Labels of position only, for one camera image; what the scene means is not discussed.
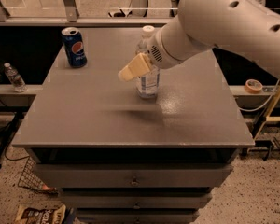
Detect grey drawer cabinet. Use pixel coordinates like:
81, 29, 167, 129
13, 28, 253, 224

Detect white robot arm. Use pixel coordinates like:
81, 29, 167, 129
118, 0, 280, 81

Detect tan tape roll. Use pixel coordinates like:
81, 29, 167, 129
245, 79, 263, 94

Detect small clear water bottle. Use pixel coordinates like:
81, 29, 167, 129
4, 63, 27, 92

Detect blue pepsi can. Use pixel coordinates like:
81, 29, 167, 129
62, 27, 87, 68

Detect wire mesh basket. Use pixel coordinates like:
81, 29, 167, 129
18, 158, 57, 194

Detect top drawer round knob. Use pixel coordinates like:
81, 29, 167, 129
130, 177, 139, 187

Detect black cable on floor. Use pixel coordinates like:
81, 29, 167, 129
0, 86, 31, 162

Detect clear blue-label plastic bottle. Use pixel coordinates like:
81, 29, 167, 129
135, 25, 160, 99

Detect brown snack bag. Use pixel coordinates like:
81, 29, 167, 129
14, 205, 66, 224

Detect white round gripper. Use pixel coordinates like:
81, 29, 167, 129
118, 16, 211, 81

